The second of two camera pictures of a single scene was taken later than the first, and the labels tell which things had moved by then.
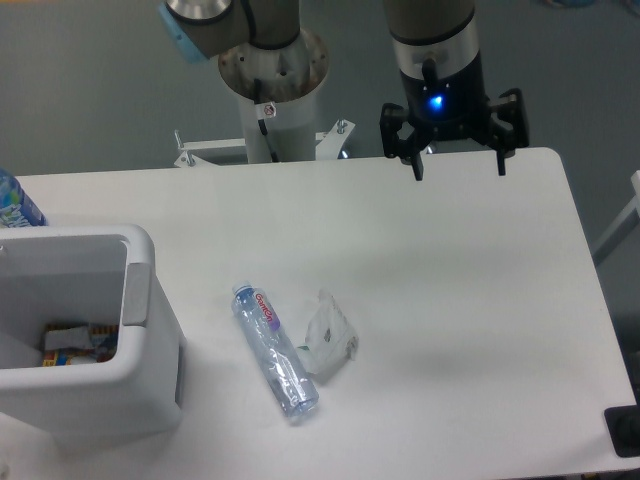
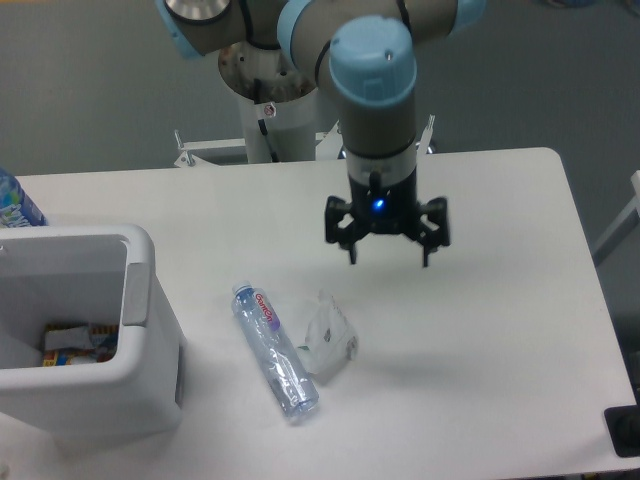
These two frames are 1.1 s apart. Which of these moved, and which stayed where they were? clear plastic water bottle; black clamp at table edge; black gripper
Moved: black gripper
Stayed: clear plastic water bottle; black clamp at table edge
